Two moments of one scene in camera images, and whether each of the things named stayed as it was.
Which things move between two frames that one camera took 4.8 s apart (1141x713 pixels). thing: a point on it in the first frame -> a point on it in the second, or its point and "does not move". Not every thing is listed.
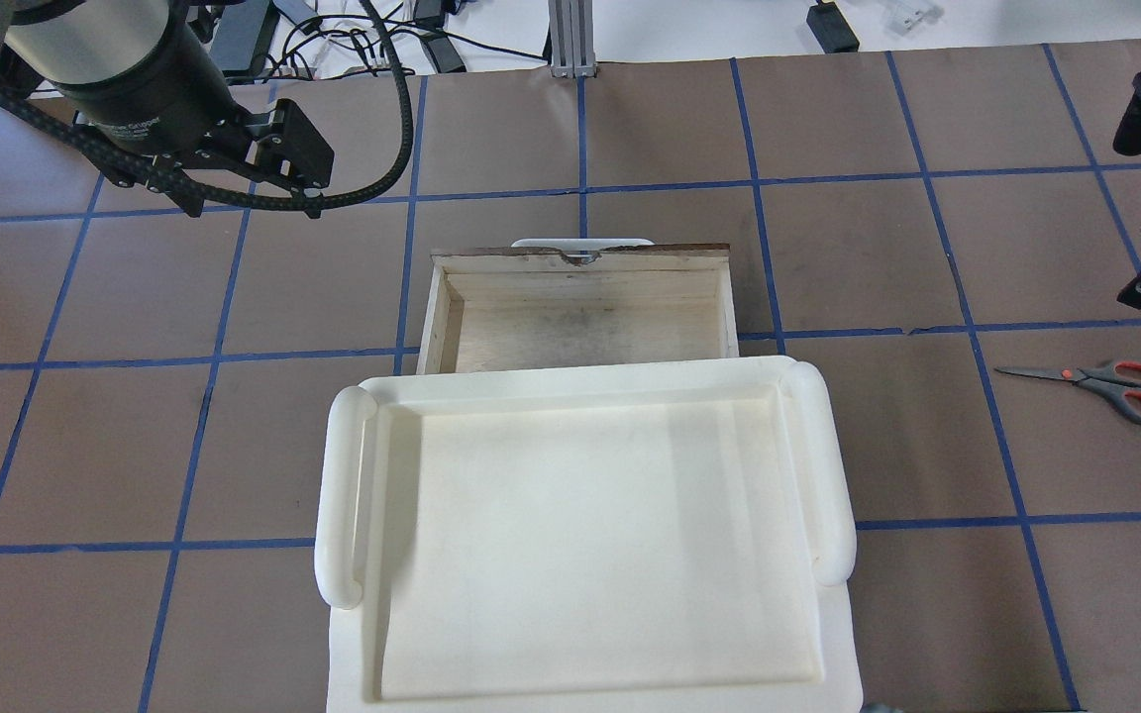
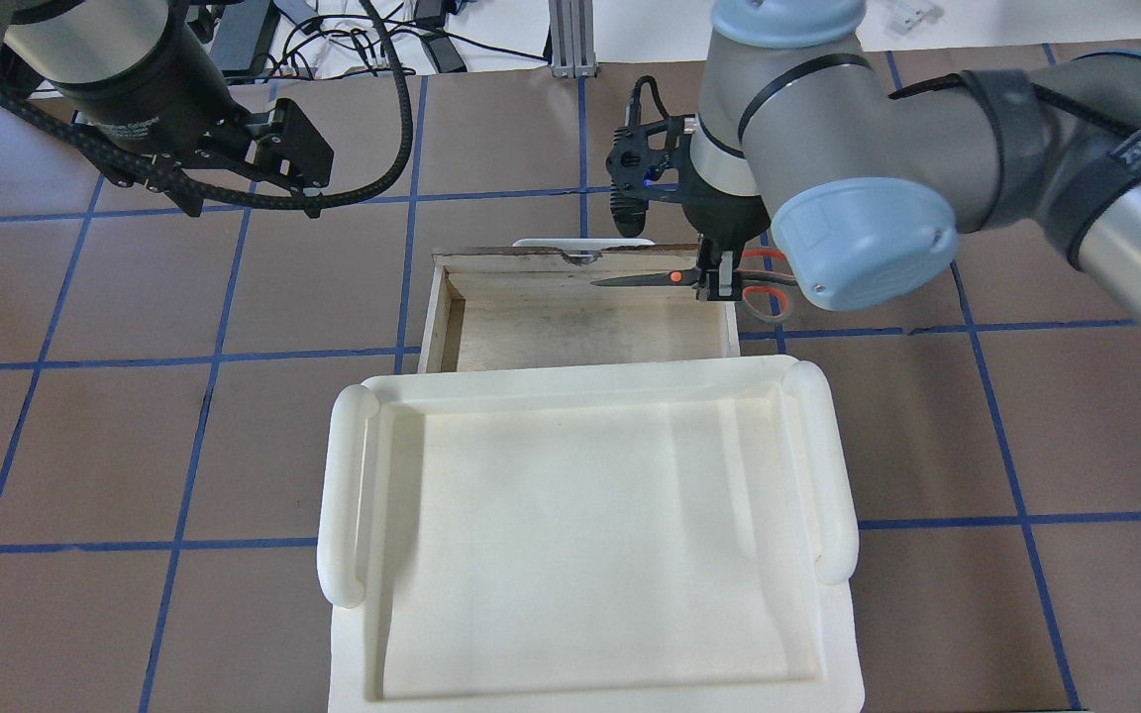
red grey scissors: [1132, 384] -> [768, 288]
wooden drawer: [516, 308] does not move
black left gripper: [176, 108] does not move
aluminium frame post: [571, 53] does not move
